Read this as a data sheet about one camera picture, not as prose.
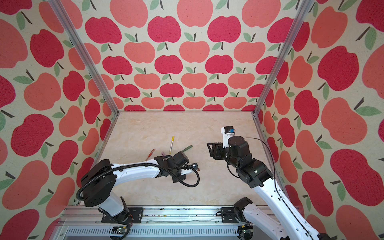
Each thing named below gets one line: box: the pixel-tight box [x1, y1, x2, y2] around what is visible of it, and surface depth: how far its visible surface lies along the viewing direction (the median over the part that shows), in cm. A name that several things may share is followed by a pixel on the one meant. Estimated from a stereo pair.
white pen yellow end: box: [169, 135, 175, 154], surface depth 106 cm
